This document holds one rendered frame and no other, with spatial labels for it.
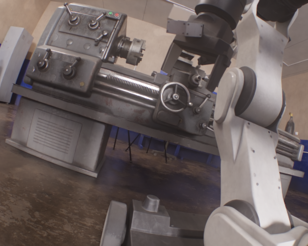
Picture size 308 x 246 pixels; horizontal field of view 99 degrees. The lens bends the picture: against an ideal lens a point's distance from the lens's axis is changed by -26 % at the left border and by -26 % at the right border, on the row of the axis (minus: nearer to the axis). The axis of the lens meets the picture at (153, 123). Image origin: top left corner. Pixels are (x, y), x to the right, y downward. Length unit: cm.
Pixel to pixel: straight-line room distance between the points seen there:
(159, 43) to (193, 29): 488
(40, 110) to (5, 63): 338
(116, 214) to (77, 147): 89
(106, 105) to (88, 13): 81
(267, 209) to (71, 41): 151
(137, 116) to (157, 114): 21
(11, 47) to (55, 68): 349
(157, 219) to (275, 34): 63
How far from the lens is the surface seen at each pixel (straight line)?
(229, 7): 34
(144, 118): 135
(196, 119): 128
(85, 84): 123
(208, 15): 34
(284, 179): 223
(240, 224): 32
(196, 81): 123
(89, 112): 119
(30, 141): 146
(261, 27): 56
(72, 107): 122
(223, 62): 30
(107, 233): 49
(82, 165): 134
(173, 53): 36
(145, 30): 530
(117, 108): 135
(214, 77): 29
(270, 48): 55
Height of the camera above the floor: 43
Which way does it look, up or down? 3 degrees up
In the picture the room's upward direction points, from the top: 17 degrees clockwise
